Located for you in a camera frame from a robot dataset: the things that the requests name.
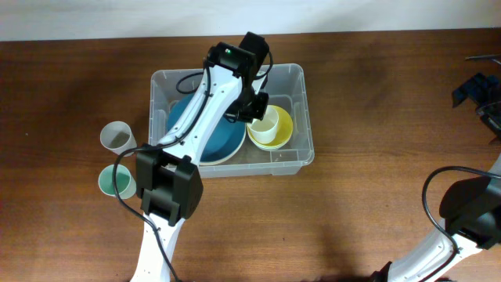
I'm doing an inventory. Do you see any white small bowl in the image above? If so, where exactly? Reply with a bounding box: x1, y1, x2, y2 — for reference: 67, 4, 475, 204
250, 139, 288, 151

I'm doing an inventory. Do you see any cream large bowl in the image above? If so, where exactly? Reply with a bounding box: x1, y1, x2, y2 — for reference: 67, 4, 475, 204
200, 133, 247, 166

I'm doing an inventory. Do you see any clear plastic storage container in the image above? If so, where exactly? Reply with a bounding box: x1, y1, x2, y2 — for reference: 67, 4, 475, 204
148, 63, 315, 178

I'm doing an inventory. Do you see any left black cable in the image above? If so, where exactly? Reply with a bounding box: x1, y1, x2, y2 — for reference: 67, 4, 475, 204
111, 50, 275, 282

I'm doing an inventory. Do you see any mint green cup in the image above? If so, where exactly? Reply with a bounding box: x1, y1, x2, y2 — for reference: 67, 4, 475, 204
98, 164, 136, 199

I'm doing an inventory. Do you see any cream white cup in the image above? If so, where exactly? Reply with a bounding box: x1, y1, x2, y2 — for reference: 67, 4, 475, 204
247, 106, 279, 144

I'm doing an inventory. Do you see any yellow small bowl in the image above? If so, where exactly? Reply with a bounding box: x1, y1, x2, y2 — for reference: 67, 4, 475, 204
247, 105, 294, 142

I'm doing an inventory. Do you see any black cable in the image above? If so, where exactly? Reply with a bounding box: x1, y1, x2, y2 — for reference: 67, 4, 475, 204
111, 50, 275, 282
416, 165, 501, 282

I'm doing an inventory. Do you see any dark blue large bowl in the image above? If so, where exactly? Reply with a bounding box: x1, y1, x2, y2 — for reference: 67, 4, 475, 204
166, 94, 246, 165

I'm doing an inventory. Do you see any right black cable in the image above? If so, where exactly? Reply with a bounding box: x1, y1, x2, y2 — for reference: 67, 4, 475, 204
416, 165, 501, 282

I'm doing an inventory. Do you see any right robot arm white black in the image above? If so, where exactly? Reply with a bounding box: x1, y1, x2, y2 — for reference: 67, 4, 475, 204
369, 160, 500, 281

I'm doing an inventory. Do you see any grey cup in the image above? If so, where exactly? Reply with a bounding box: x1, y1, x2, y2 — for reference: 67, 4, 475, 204
99, 121, 137, 155

